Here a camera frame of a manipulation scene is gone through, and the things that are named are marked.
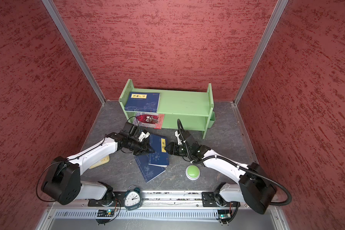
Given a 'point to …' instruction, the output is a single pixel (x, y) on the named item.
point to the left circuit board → (104, 216)
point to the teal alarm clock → (132, 199)
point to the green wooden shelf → (192, 108)
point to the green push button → (192, 172)
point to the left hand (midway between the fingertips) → (152, 154)
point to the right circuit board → (224, 215)
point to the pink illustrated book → (150, 120)
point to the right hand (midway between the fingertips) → (167, 152)
